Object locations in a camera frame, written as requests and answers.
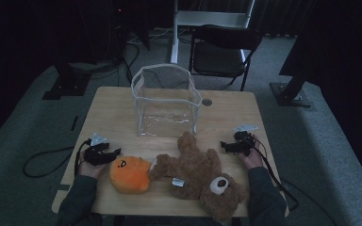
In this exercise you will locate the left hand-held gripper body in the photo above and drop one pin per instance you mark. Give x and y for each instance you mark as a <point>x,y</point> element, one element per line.
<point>96,153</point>

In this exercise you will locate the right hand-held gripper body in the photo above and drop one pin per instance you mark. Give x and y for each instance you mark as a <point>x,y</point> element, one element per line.
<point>246,146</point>

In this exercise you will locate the orange plush toy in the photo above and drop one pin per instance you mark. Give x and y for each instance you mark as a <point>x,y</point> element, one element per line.
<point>128,175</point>

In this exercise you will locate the brown teddy bear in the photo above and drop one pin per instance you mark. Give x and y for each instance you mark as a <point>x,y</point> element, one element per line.
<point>201,175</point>

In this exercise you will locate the clear plastic bag white trim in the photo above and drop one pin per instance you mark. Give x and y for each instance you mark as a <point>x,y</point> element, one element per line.
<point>166,103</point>

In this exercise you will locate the person's right hand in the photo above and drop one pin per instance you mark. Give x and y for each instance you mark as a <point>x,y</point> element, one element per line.
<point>254,160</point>

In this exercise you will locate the person's left hand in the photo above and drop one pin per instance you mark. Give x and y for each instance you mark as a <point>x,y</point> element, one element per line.
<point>89,169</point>

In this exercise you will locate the black tape strip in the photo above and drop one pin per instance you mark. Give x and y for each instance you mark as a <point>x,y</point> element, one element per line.
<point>74,123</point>

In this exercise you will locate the grey round table cap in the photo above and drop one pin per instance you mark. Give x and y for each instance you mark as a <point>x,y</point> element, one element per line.
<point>206,102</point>

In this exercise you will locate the grey tape piece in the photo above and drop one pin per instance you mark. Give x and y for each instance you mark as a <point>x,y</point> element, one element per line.
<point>63,187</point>

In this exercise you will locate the black stand with flat base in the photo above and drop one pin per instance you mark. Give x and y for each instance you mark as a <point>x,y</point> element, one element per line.
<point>290,94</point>
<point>67,83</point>

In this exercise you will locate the black folding chair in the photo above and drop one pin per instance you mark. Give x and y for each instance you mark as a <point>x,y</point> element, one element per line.
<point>220,53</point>

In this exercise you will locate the white metal stand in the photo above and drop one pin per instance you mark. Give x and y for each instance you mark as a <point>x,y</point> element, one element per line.
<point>182,19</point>

